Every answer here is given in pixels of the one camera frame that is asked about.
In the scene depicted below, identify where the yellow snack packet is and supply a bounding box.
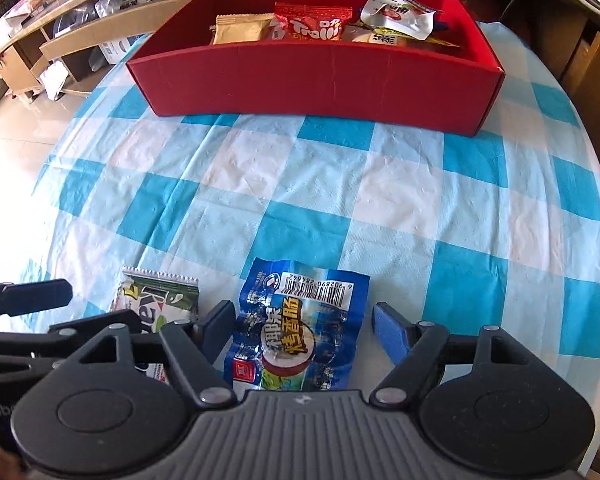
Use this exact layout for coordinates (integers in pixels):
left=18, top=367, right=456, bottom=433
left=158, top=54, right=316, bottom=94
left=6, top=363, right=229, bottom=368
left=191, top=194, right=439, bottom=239
left=422, top=35, right=464, bottom=49

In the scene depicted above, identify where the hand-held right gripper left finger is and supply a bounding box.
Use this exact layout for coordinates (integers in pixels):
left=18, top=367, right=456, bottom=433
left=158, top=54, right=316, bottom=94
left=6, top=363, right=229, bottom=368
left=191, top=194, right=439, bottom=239
left=54, top=300, right=238, bottom=407

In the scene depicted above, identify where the brown snack packet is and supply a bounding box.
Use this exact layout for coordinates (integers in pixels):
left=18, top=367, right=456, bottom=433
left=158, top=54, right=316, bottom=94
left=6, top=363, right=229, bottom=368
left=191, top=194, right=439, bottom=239
left=211, top=12, right=276, bottom=46

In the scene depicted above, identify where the white snack packet red print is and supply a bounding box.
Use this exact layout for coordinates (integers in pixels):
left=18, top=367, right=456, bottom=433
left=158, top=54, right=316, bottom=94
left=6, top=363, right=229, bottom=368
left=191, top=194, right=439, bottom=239
left=360, top=0, right=443, bottom=41

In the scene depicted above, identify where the blue white checked tablecloth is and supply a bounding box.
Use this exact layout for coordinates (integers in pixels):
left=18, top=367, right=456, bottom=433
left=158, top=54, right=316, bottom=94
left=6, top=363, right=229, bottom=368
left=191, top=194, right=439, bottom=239
left=17, top=22, right=600, bottom=461

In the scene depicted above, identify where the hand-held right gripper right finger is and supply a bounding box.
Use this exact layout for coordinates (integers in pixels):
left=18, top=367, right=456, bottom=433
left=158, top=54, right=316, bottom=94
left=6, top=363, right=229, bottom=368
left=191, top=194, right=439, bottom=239
left=370, top=302, right=546, bottom=407

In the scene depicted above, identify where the red cardboard box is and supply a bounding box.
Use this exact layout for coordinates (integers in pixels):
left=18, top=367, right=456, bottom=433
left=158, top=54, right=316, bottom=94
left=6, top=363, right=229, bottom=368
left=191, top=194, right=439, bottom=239
left=126, top=0, right=507, bottom=137

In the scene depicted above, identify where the green white snack packet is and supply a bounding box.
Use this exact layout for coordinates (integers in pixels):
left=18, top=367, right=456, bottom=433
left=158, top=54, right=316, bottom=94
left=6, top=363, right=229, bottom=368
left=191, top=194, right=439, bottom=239
left=111, top=266, right=201, bottom=386

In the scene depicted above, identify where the wooden shelf unit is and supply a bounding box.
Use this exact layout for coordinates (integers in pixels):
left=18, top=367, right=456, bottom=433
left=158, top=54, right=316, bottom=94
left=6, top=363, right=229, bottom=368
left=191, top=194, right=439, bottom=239
left=0, top=0, right=301, bottom=106

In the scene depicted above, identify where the white box under shelf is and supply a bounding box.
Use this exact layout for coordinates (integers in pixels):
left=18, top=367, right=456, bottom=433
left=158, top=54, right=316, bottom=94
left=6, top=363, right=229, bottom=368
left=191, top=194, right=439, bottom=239
left=99, top=35, right=142, bottom=66

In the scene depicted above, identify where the clear bun packet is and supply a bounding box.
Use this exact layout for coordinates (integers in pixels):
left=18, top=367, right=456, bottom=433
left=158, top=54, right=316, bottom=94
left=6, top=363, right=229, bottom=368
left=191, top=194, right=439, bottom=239
left=342, top=25, right=431, bottom=49

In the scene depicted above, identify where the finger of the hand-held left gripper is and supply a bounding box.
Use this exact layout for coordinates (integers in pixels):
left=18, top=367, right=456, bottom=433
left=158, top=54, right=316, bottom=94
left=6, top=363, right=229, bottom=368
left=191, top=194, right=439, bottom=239
left=0, top=279, right=74, bottom=325
left=0, top=309, right=146, bottom=358

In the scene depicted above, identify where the blue sausage packet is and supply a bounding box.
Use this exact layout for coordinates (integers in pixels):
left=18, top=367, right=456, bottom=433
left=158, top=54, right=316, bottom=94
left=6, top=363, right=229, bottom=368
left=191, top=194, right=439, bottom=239
left=222, top=257, right=371, bottom=392

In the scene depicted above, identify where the red gummy candy packet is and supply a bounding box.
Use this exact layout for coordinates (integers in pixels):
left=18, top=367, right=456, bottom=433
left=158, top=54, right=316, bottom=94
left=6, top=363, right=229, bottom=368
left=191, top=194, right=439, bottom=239
left=270, top=2, right=354, bottom=43

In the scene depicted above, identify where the brown cardboard box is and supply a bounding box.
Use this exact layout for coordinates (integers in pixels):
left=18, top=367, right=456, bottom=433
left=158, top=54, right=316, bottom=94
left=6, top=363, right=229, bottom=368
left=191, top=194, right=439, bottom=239
left=561, top=30, right=600, bottom=128

